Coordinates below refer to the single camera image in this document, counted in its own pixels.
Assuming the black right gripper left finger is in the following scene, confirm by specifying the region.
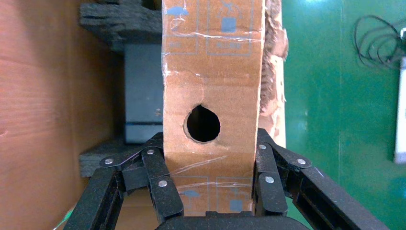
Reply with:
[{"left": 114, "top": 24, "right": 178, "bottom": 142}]
[{"left": 63, "top": 131, "right": 185, "bottom": 230}]

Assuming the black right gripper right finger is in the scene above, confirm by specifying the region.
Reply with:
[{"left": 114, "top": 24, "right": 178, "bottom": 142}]
[{"left": 252, "top": 127, "right": 391, "bottom": 230}]

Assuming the black foam insert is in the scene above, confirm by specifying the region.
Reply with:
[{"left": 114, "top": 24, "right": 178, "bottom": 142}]
[
  {"left": 79, "top": 138, "right": 164, "bottom": 178},
  {"left": 79, "top": 0, "right": 164, "bottom": 53}
]

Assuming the large open cardboard carton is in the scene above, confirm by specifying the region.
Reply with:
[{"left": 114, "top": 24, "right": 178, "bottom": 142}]
[{"left": 0, "top": 0, "right": 289, "bottom": 230}]

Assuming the thin black coiled wire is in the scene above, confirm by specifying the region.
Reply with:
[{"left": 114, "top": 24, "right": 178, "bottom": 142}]
[{"left": 353, "top": 15, "right": 405, "bottom": 70}]

